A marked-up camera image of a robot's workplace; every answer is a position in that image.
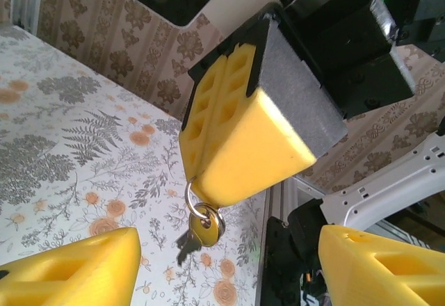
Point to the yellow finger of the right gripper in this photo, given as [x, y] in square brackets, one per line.
[200, 111]
[257, 146]

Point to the white perforated metal bracket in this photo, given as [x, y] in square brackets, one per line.
[382, 181]

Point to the aluminium frame rail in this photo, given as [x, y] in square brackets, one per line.
[273, 208]

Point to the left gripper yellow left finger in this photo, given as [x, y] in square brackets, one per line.
[69, 274]

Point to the aluminium frame post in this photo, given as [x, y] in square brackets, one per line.
[26, 0]

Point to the black motor housing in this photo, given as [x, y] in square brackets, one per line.
[288, 247]

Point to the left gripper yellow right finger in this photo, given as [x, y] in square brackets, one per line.
[365, 285]

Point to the silver key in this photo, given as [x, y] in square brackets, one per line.
[205, 233]

